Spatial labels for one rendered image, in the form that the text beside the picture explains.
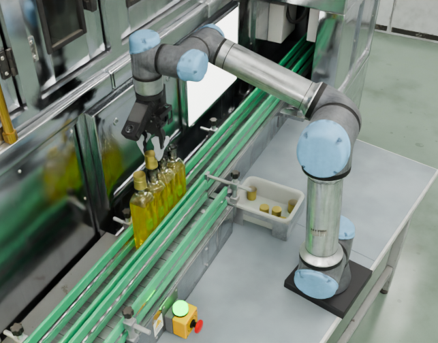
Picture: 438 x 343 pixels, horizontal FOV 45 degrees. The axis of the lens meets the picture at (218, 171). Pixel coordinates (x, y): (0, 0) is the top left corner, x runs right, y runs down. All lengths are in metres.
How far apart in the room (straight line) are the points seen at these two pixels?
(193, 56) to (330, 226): 0.53
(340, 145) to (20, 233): 0.81
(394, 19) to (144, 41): 4.08
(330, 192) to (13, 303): 0.86
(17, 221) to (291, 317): 0.82
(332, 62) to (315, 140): 1.20
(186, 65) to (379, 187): 1.11
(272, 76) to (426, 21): 3.91
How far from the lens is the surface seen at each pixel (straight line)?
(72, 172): 1.50
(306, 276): 1.44
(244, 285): 1.71
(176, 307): 1.53
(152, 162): 1.48
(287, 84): 1.33
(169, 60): 1.28
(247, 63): 1.34
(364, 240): 1.91
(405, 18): 5.19
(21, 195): 1.38
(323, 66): 2.37
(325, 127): 1.18
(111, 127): 1.52
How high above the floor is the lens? 2.08
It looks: 39 degrees down
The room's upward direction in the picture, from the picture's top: straight up
